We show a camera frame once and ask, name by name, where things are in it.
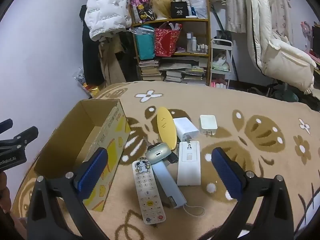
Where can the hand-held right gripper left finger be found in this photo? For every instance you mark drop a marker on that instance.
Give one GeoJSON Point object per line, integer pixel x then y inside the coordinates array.
{"type": "Point", "coordinates": [92, 172]}

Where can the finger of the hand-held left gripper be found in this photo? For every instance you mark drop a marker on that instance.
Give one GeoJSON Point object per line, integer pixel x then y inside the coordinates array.
{"type": "Point", "coordinates": [6, 125]}
{"type": "Point", "coordinates": [27, 133]}

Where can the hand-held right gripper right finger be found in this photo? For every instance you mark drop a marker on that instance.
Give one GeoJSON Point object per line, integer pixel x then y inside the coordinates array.
{"type": "Point", "coordinates": [226, 175]}

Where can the cardboard box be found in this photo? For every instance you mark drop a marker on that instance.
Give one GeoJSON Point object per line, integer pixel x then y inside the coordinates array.
{"type": "Point", "coordinates": [110, 140]}

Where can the white remote control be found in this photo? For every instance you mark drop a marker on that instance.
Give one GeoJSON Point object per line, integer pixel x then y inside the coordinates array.
{"type": "Point", "coordinates": [147, 192]}

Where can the green cartoon earbuds case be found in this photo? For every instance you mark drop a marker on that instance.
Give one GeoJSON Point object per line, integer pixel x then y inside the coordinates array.
{"type": "Point", "coordinates": [157, 153]}

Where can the yellow oval mirror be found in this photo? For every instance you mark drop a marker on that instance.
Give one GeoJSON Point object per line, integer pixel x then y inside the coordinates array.
{"type": "Point", "coordinates": [166, 125]}

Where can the person's left hand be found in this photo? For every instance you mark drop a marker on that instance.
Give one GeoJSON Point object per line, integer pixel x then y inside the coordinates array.
{"type": "Point", "coordinates": [4, 192]}

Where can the white rectangular device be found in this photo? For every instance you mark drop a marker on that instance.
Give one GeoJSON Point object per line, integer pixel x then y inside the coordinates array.
{"type": "Point", "coordinates": [188, 170]}

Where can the small white charger plug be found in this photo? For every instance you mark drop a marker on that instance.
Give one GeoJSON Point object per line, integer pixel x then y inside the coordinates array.
{"type": "Point", "coordinates": [208, 123]}

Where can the light blue power bank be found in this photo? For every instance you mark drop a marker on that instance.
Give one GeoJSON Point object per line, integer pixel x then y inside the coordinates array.
{"type": "Point", "coordinates": [165, 182]}

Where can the large white charger plug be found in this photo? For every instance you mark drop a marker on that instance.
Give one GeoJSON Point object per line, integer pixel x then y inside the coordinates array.
{"type": "Point", "coordinates": [185, 127]}

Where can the plastic bag of yellow packets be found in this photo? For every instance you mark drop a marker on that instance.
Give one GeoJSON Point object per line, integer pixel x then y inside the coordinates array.
{"type": "Point", "coordinates": [78, 76]}

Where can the green stand base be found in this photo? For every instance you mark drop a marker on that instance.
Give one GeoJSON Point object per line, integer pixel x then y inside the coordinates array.
{"type": "Point", "coordinates": [286, 95]}

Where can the black coat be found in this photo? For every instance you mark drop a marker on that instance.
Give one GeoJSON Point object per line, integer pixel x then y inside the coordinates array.
{"type": "Point", "coordinates": [91, 55]}

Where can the leaning cardboard sheets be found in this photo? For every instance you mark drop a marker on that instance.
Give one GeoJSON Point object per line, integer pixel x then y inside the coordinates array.
{"type": "Point", "coordinates": [112, 65]}

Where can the messy pile of books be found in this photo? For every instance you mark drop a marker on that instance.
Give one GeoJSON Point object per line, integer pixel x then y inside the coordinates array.
{"type": "Point", "coordinates": [185, 73]}

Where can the neat stack of books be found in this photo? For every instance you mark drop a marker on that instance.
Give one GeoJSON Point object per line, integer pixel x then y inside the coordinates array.
{"type": "Point", "coordinates": [149, 71]}

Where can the white trolley cart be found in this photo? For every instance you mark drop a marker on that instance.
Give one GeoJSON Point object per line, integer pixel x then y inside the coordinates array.
{"type": "Point", "coordinates": [221, 43]}

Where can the cream padded chair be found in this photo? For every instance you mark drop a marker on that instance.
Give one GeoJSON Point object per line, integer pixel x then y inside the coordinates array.
{"type": "Point", "coordinates": [275, 50]}

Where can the row of cosmetic bottles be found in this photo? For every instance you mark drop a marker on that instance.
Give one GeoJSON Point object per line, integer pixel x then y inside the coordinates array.
{"type": "Point", "coordinates": [193, 42]}

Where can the teal bag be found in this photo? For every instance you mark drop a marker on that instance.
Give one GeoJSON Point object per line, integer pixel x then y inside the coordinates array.
{"type": "Point", "coordinates": [145, 45]}

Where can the white puffer jacket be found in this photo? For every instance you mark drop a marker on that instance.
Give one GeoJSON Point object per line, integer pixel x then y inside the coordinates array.
{"type": "Point", "coordinates": [105, 10]}

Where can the red patterned bag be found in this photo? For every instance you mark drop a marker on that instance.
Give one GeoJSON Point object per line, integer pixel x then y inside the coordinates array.
{"type": "Point", "coordinates": [165, 42]}

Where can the wooden shelf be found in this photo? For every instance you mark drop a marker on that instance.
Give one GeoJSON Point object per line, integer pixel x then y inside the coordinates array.
{"type": "Point", "coordinates": [208, 30]}

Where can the pink fan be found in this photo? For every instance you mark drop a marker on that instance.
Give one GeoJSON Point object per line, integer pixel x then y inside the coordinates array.
{"type": "Point", "coordinates": [307, 33]}

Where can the black cartoon print bag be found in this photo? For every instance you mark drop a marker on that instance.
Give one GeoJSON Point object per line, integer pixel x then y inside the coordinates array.
{"type": "Point", "coordinates": [142, 7]}

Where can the black gift box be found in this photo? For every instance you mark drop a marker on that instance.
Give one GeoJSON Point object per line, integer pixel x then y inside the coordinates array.
{"type": "Point", "coordinates": [179, 10]}

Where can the clear plastic bag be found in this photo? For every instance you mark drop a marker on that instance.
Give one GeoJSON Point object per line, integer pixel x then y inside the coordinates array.
{"type": "Point", "coordinates": [198, 2]}

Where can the blond wig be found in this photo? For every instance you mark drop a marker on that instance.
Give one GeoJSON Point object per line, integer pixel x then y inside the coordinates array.
{"type": "Point", "coordinates": [161, 6]}

